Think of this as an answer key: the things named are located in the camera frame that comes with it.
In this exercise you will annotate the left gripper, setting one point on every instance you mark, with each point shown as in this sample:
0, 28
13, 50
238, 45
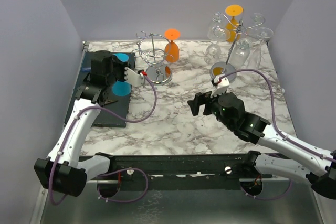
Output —
123, 65

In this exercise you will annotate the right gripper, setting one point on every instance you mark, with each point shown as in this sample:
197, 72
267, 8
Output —
201, 98

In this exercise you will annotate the blue plastic goblet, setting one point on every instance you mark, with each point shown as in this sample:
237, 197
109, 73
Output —
121, 89

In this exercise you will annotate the scrolled chrome glass rack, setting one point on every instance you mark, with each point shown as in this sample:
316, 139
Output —
234, 44

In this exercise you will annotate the orange plastic goblet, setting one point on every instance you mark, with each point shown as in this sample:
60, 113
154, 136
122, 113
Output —
172, 50

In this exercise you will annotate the clear ribbed wine glass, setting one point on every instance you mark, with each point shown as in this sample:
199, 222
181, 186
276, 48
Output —
241, 52

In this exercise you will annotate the small clear wine glass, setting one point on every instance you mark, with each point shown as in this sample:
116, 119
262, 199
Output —
216, 27

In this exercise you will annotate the yellow plastic goblet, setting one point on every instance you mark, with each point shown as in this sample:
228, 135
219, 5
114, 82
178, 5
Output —
233, 11

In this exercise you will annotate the tall clear flute glass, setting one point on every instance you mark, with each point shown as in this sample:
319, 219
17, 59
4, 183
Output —
257, 20

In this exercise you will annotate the short ribbed clear glass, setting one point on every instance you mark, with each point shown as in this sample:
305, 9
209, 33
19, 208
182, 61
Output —
213, 51

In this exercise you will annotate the clear stemmed wine glass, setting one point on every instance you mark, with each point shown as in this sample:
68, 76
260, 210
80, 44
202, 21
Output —
263, 35

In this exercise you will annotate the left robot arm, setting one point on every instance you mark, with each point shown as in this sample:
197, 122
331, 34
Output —
61, 170

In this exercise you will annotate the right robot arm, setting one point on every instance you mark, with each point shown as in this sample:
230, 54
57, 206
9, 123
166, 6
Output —
303, 162

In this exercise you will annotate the round chrome glass rack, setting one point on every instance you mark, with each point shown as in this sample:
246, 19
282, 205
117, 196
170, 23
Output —
153, 49

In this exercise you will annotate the dark tool mat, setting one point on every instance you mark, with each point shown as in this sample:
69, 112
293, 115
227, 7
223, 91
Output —
120, 105

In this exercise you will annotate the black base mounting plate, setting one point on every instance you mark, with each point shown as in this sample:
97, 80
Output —
181, 172

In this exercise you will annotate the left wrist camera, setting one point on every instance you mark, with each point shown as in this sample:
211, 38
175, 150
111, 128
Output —
136, 79

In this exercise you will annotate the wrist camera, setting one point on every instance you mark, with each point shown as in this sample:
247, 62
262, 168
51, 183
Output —
221, 83
136, 79

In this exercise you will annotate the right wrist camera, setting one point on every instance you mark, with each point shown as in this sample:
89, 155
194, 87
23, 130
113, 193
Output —
221, 83

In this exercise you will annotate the yellow handled pliers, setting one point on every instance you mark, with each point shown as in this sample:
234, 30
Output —
110, 102

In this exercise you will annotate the blue handled screwdriver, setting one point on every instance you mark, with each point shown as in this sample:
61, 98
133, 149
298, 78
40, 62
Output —
88, 69

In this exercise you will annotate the aluminium rail frame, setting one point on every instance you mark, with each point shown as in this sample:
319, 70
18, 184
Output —
43, 193

